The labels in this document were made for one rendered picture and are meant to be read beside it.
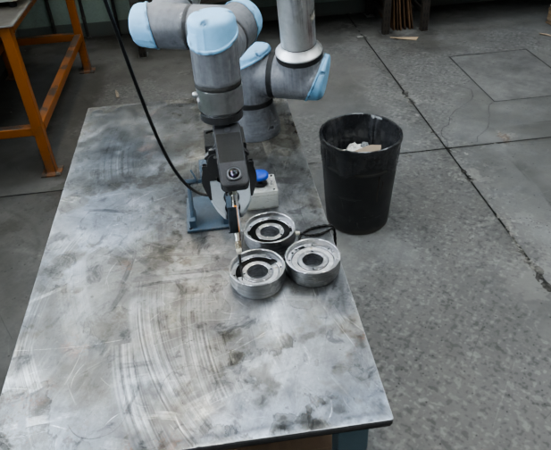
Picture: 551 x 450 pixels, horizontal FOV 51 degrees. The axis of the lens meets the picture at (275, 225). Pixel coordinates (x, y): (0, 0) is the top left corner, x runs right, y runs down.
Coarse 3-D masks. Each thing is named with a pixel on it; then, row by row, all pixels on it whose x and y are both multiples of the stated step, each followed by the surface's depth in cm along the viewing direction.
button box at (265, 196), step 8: (272, 176) 131; (256, 184) 128; (264, 184) 128; (272, 184) 129; (256, 192) 126; (264, 192) 126; (272, 192) 127; (256, 200) 127; (264, 200) 128; (272, 200) 128; (248, 208) 128; (256, 208) 129; (264, 208) 129
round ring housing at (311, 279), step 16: (304, 240) 113; (320, 240) 113; (288, 256) 111; (304, 256) 111; (320, 256) 111; (336, 256) 110; (288, 272) 108; (304, 272) 105; (320, 272) 105; (336, 272) 108
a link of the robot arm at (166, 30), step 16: (160, 0) 98; (176, 0) 98; (192, 0) 101; (144, 16) 97; (160, 16) 96; (176, 16) 95; (144, 32) 97; (160, 32) 97; (176, 32) 96; (176, 48) 99
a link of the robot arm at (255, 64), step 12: (252, 48) 145; (264, 48) 143; (240, 60) 142; (252, 60) 142; (264, 60) 143; (252, 72) 144; (264, 72) 143; (252, 84) 145; (264, 84) 144; (252, 96) 148; (264, 96) 149
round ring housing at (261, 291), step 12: (252, 252) 111; (264, 252) 111; (252, 264) 110; (264, 264) 109; (252, 276) 111; (264, 276) 107; (240, 288) 105; (252, 288) 104; (264, 288) 104; (276, 288) 105
